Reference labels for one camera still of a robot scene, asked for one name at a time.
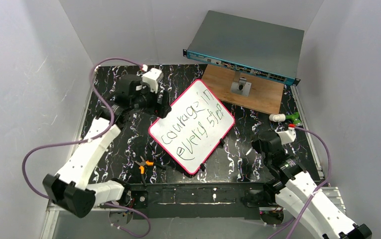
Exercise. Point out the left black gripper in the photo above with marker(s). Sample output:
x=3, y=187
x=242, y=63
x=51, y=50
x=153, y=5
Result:
x=159, y=100

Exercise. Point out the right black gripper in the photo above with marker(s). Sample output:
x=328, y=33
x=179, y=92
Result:
x=260, y=155

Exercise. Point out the pink framed whiteboard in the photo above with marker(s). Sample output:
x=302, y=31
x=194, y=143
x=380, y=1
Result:
x=198, y=121

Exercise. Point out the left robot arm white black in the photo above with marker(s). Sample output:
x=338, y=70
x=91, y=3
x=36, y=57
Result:
x=88, y=158

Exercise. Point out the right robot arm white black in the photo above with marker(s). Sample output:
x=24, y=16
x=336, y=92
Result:
x=293, y=188

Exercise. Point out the white green plastic pipe fitting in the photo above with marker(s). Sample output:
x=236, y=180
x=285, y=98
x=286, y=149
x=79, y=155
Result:
x=294, y=118

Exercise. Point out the wooden board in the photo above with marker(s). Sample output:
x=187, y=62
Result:
x=265, y=95

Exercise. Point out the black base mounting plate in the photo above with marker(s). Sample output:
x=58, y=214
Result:
x=200, y=200

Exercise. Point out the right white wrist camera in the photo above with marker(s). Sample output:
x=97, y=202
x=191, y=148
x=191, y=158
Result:
x=287, y=136

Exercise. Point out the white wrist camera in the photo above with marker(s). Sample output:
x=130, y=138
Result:
x=153, y=77
x=287, y=136

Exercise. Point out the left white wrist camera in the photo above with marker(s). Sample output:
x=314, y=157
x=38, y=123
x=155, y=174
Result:
x=153, y=77

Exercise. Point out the orange handled pliers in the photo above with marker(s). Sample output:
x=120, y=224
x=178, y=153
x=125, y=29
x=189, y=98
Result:
x=143, y=164

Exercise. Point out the metal bracket with black knob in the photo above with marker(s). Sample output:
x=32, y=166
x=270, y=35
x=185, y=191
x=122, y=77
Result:
x=240, y=85

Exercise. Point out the grey blue network switch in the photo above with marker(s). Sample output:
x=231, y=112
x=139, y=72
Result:
x=249, y=46

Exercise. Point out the aluminium frame rail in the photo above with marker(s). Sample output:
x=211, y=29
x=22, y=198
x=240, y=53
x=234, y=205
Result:
x=120, y=215

